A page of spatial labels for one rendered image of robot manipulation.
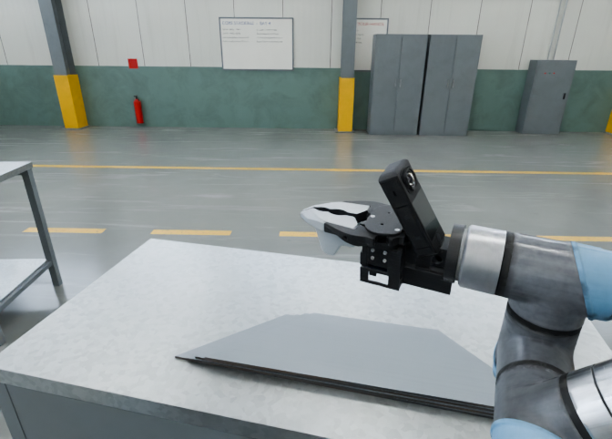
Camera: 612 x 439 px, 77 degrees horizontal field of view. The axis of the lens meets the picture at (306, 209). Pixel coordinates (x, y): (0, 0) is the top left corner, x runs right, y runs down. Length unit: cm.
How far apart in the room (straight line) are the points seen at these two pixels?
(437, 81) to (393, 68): 93
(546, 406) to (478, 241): 16
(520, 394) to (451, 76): 836
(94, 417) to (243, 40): 837
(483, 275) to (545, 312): 7
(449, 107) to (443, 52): 109
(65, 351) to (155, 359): 21
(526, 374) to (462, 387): 40
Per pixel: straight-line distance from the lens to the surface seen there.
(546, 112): 993
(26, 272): 330
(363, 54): 888
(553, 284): 47
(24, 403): 110
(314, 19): 886
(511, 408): 43
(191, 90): 928
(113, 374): 93
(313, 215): 52
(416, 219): 45
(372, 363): 85
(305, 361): 85
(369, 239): 47
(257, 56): 890
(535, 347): 49
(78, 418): 102
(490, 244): 47
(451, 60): 865
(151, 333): 101
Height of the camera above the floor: 166
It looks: 22 degrees down
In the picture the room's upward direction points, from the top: straight up
